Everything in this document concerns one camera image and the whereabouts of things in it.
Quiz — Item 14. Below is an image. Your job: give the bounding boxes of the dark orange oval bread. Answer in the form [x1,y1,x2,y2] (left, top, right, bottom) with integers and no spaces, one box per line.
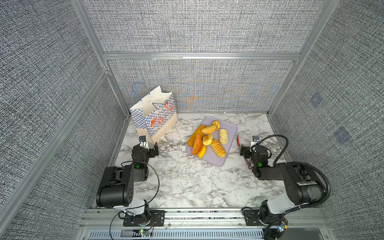
[192,135,203,155]

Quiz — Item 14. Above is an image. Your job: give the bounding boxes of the red kitchen tongs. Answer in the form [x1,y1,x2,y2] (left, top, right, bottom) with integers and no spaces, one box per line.
[237,136,252,170]

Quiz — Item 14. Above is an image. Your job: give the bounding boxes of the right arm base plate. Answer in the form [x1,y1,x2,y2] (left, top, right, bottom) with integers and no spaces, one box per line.
[242,208,268,227]

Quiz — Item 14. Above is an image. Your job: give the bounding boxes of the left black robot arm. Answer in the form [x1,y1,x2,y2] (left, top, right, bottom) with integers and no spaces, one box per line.
[96,142,165,228]

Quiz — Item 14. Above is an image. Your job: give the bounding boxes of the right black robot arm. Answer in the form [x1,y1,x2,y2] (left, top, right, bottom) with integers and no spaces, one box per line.
[240,145,331,225]

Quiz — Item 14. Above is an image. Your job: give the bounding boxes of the small yellow croissant bread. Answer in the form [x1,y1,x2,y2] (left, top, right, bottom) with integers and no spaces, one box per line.
[212,121,220,130]

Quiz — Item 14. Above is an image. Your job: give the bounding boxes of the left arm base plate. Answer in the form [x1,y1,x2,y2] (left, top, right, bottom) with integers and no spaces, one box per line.
[123,210,166,228]

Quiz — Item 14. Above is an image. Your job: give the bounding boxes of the aluminium front rail frame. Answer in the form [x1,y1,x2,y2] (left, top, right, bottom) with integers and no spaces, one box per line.
[75,208,337,240]

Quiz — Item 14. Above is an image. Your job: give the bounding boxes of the lilac plastic tray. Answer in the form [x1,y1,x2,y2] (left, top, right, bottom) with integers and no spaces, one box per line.
[186,116,238,167]

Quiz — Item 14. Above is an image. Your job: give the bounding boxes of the pale rectangular scored bread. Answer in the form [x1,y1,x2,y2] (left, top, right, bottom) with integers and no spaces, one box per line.
[219,129,229,145]

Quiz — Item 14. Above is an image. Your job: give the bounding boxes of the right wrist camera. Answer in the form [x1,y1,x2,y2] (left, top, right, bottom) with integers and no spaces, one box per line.
[252,136,260,145]

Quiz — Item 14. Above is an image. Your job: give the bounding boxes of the blue checkered paper bag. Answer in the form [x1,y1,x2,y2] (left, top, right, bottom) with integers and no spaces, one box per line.
[130,86,178,144]

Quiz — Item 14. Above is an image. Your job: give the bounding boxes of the long orange baguette bread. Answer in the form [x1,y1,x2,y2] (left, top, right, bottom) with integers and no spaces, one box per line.
[188,125,206,147]

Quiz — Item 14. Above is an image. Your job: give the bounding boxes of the golden oval bread roll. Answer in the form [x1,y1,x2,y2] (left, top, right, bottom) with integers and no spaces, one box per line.
[201,125,217,135]

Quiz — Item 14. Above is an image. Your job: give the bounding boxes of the ridged yellow spiral bread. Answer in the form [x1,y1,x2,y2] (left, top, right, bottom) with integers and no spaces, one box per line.
[210,139,227,158]

